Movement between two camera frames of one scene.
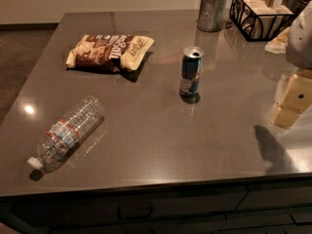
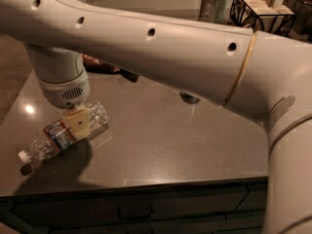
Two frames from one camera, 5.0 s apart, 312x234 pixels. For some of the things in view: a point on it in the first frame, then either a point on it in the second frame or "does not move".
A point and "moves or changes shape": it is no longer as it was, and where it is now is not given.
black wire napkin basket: (257, 18) does not move
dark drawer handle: (136, 216) does not move
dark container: (297, 3) → (301, 26)
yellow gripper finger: (297, 96) → (80, 121)
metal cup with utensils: (214, 1) does not move
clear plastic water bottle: (66, 136) moves or changes shape
